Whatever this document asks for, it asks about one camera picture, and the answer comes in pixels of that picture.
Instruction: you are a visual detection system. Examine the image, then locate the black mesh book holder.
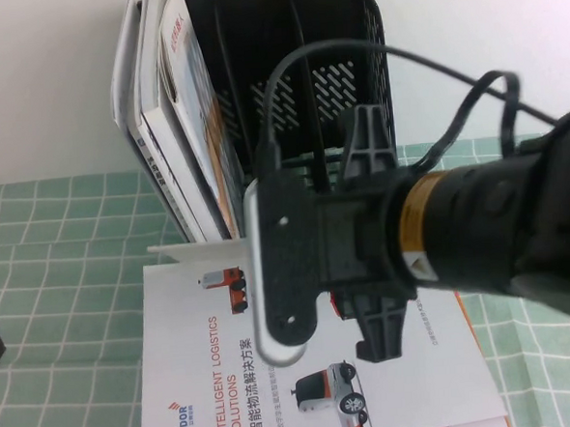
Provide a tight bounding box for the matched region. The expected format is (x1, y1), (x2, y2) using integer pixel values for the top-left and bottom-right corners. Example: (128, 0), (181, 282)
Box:
(115, 0), (415, 248)

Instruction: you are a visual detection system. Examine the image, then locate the grey white glossy folder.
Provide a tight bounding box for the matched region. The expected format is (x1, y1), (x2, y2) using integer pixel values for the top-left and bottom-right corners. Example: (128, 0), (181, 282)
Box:
(101, 0), (158, 136)

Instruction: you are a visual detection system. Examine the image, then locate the thick black looped cable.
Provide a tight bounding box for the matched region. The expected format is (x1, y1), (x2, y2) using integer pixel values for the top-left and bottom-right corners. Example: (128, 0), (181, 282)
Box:
(391, 67), (527, 174)

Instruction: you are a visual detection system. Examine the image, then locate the white book blue spine text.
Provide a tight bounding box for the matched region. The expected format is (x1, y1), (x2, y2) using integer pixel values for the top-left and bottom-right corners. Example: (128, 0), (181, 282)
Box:
(134, 104), (209, 247)

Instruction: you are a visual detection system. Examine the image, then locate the white Leador logistics brochure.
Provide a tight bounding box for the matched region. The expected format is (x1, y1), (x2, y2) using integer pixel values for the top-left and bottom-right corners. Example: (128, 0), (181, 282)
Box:
(128, 242), (511, 427)

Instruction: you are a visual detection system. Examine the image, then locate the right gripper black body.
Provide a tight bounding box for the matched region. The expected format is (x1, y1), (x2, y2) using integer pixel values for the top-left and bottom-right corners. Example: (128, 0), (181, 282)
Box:
(310, 167), (410, 295)

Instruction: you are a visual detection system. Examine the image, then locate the green checkered tablecloth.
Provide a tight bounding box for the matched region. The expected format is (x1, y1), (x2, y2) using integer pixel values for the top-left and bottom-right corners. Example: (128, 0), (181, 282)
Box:
(0, 130), (570, 427)

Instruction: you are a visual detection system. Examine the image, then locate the thin black camera cable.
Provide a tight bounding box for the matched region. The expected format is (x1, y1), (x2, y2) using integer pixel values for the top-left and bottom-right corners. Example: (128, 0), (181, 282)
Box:
(249, 25), (561, 178)

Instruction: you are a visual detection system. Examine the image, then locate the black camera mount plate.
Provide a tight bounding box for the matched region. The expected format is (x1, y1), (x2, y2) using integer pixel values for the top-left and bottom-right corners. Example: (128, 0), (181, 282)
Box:
(252, 170), (333, 351)

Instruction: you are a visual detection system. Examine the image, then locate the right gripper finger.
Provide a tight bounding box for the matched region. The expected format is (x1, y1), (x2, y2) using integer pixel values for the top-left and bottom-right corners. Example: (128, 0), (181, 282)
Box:
(350, 286), (415, 365)
(336, 102), (402, 192)

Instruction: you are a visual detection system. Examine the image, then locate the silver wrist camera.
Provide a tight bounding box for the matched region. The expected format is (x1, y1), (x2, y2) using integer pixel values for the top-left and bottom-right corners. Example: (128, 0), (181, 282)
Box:
(241, 175), (311, 370)

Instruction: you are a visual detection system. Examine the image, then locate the orange book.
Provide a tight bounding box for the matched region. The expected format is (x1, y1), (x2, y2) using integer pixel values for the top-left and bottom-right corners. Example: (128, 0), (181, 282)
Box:
(452, 285), (513, 427)

